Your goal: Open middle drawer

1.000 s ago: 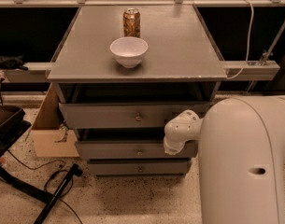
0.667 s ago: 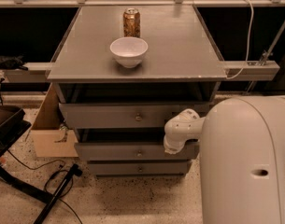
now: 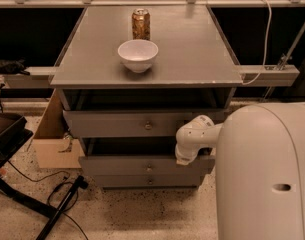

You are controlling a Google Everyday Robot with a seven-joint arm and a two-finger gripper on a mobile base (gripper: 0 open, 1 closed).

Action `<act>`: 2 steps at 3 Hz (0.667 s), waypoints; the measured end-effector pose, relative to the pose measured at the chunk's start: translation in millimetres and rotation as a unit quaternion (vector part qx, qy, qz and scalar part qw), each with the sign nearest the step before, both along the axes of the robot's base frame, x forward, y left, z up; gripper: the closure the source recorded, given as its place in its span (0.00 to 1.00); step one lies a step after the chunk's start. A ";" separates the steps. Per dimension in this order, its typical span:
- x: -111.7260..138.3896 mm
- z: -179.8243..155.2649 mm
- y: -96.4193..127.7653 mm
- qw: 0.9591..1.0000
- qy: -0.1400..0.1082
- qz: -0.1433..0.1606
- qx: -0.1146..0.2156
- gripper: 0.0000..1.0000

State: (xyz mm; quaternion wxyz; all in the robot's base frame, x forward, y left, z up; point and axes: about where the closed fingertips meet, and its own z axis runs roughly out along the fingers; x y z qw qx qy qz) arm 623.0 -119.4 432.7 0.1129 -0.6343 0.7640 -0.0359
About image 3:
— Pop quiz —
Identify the grey drawer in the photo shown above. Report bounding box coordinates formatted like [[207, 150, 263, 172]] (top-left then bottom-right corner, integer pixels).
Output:
[[79, 137, 214, 176], [62, 108, 230, 139], [94, 174, 204, 188]]

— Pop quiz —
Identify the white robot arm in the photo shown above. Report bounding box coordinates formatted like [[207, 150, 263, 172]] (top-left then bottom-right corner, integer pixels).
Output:
[[175, 102, 305, 240]]

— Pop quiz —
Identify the grey drawer cabinet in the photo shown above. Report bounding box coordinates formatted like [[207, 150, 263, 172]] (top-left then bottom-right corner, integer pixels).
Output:
[[49, 4, 244, 190]]

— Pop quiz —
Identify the grey top drawer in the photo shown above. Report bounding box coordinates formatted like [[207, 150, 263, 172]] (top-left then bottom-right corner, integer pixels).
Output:
[[62, 108, 230, 139]]

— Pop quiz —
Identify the grey bottom drawer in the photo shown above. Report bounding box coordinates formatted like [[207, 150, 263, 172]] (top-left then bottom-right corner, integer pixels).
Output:
[[94, 174, 204, 188]]

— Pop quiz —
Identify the white ceramic bowl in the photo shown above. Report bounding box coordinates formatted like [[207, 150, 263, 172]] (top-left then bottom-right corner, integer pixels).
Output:
[[118, 39, 159, 73]]

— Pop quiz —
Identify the gold soda can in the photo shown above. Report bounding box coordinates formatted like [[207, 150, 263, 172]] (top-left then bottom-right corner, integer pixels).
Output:
[[132, 8, 150, 40]]

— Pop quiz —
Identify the cardboard box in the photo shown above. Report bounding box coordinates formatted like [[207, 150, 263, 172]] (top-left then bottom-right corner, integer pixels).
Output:
[[32, 90, 84, 169]]

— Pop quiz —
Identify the black floor stand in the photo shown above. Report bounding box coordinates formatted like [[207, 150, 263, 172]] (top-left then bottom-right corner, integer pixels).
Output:
[[0, 172, 90, 240]]

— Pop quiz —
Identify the metal diagonal brace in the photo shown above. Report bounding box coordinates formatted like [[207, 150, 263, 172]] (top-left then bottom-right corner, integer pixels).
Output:
[[257, 21, 305, 100]]

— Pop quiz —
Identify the black tray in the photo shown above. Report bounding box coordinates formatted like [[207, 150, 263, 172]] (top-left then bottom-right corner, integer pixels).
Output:
[[0, 113, 33, 168]]

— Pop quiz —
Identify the black bag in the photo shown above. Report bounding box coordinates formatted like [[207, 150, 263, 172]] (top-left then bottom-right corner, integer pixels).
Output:
[[0, 59, 29, 75]]

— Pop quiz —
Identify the black floor cable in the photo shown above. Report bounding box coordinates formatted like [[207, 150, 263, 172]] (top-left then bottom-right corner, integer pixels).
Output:
[[5, 159, 90, 240]]

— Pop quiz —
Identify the metal frame rail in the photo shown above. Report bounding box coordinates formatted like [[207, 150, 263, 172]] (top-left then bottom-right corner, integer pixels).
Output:
[[0, 65, 299, 89]]

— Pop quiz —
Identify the white hanging cable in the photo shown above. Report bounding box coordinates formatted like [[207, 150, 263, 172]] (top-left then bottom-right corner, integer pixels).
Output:
[[241, 0, 273, 86]]

